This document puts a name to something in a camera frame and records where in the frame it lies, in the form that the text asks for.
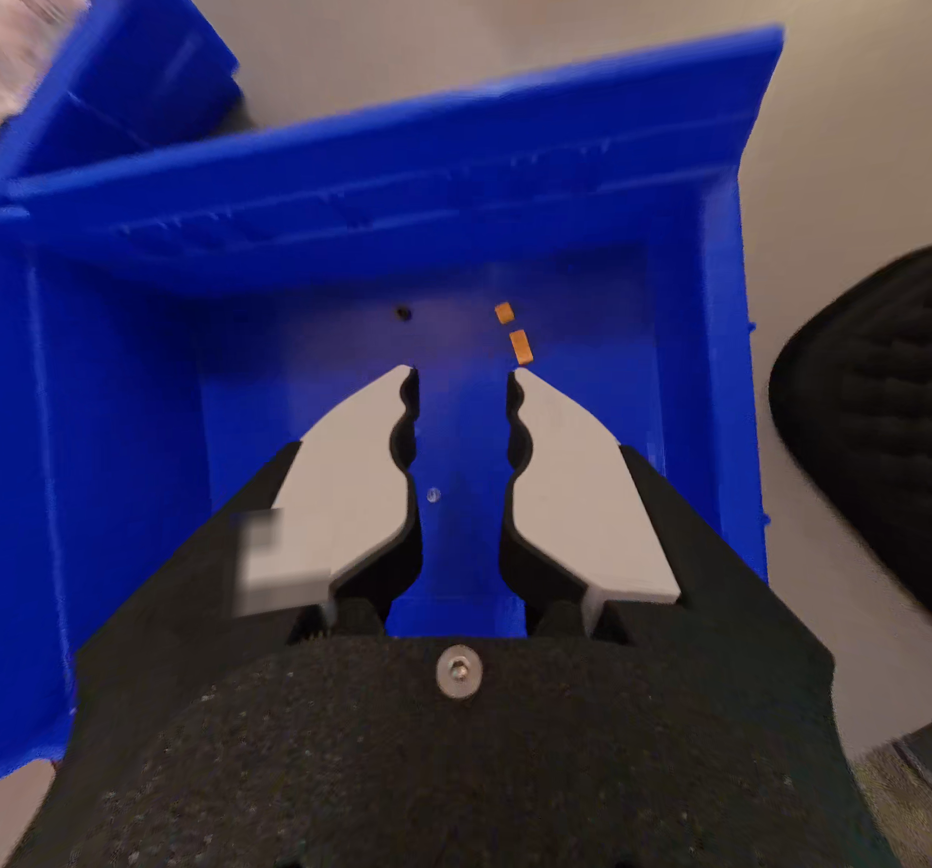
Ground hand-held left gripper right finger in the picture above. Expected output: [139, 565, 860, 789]
[501, 367, 683, 625]

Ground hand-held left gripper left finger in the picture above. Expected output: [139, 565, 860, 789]
[269, 364, 422, 607]

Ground blue plastic storage bin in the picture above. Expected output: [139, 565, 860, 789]
[0, 23, 787, 782]
[0, 0, 243, 179]

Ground white paper bags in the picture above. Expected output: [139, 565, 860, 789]
[0, 0, 93, 120]

